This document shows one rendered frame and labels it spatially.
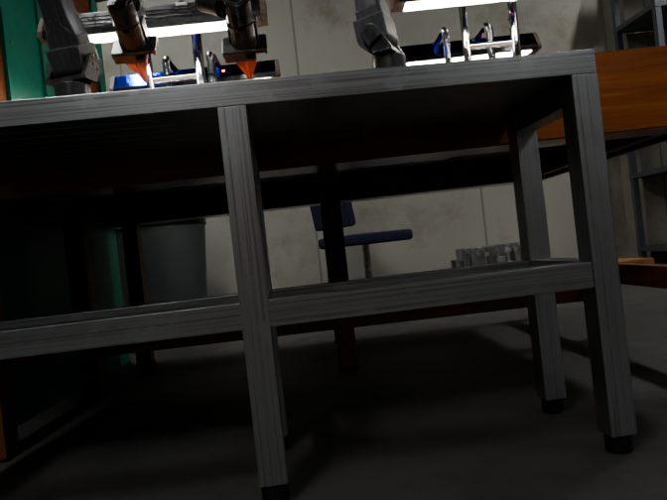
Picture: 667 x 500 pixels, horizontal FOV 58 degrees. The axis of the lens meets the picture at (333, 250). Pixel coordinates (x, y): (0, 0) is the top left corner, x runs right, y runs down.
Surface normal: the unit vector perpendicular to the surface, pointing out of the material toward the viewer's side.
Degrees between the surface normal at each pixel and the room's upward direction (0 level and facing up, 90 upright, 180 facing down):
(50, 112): 90
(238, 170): 90
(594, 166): 90
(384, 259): 90
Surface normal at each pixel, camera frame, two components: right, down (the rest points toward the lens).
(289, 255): 0.07, 0.00
